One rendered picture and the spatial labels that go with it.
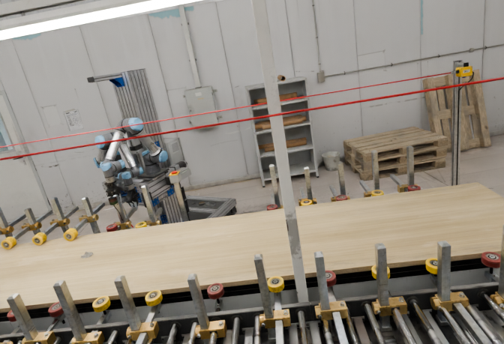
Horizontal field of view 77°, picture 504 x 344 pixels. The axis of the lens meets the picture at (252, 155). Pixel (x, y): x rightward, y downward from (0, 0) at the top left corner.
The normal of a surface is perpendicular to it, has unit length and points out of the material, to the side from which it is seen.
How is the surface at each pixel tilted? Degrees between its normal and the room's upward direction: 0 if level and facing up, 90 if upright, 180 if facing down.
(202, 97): 90
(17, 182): 90
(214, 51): 90
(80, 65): 90
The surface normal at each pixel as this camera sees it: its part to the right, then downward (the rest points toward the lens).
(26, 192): 0.05, 0.29
